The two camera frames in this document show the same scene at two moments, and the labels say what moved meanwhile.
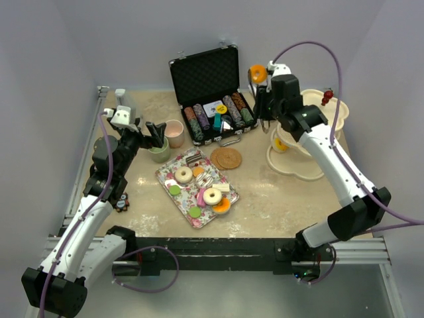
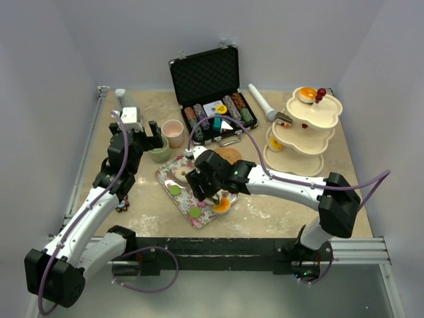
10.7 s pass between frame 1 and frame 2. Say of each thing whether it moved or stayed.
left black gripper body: stayed
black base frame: stayed
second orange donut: stayed
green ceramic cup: stayed
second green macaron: stayed
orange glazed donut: moved
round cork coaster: stayed
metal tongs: moved
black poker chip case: stayed
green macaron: stayed
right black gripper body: moved
